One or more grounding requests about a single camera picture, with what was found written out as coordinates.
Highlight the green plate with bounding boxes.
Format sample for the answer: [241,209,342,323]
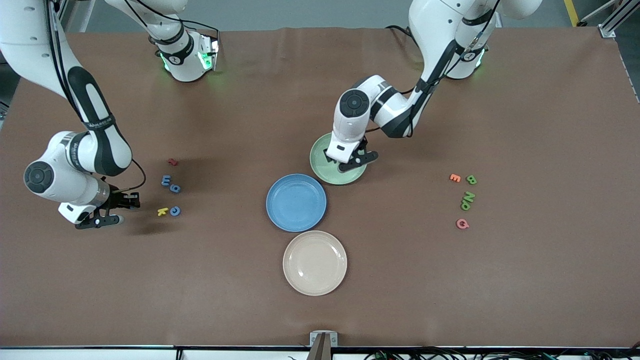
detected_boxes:
[309,131,369,186]

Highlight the blue plate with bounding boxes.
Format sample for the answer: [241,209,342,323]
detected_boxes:
[266,173,328,233]

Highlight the beige plate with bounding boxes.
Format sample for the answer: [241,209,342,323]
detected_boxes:
[282,230,348,297]

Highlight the white table edge board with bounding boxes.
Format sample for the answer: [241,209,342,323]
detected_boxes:
[180,347,640,360]
[0,347,178,360]

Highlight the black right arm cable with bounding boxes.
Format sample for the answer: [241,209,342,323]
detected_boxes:
[45,0,147,193]

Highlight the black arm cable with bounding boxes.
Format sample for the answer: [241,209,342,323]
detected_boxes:
[45,0,147,193]
[365,0,501,138]

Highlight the black base cable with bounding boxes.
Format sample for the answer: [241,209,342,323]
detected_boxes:
[177,17,221,56]
[385,24,417,47]

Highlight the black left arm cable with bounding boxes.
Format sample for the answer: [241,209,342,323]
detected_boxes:
[365,0,501,138]

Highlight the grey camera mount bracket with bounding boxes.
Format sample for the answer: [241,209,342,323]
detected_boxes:
[309,331,339,360]

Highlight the aluminium frame profile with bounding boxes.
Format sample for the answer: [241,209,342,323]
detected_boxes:
[597,0,640,38]

